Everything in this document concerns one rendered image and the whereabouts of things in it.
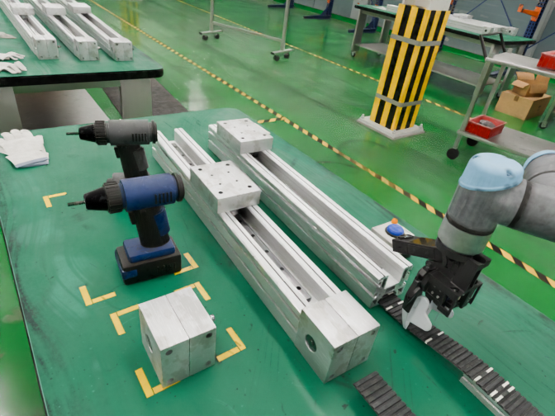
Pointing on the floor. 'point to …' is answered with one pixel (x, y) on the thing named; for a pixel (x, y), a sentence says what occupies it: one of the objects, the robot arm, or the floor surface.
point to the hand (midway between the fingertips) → (413, 315)
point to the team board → (252, 31)
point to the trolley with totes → (489, 135)
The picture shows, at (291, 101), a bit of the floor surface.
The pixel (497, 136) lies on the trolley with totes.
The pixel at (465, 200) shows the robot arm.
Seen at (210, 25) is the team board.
